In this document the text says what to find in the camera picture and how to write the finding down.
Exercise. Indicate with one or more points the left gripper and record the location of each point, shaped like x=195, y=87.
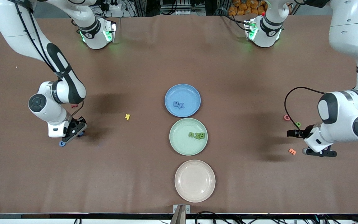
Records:
x=303, y=133

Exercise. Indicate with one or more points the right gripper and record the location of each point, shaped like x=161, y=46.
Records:
x=75, y=125

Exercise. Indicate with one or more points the blue foam letter G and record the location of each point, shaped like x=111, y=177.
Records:
x=61, y=144

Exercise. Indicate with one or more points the blue foam letter a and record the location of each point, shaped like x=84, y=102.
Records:
x=174, y=104

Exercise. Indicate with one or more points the blue foam letter x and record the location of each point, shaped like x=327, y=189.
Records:
x=182, y=105

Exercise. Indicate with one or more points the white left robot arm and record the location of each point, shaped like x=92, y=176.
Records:
x=350, y=31

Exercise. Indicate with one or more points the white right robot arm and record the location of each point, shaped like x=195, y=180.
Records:
x=67, y=84

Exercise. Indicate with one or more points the orange foam letter E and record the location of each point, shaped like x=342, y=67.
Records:
x=292, y=151

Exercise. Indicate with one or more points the red foam letter G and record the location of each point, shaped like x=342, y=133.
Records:
x=285, y=117

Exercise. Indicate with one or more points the brown table cover sheet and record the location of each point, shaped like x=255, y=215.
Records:
x=135, y=62

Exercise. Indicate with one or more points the green round plate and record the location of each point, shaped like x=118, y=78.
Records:
x=182, y=144

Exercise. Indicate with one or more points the blue round plate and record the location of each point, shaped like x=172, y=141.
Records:
x=182, y=91

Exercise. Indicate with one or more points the pink round plate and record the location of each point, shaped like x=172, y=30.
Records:
x=194, y=181

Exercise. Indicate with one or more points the bag of orange items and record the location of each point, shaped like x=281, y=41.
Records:
x=244, y=7

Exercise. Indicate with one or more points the long white power strip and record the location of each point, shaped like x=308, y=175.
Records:
x=190, y=12

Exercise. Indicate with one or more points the black table edge rail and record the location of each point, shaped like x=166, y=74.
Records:
x=73, y=216

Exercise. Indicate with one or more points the grey metal table bracket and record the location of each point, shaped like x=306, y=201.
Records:
x=181, y=211

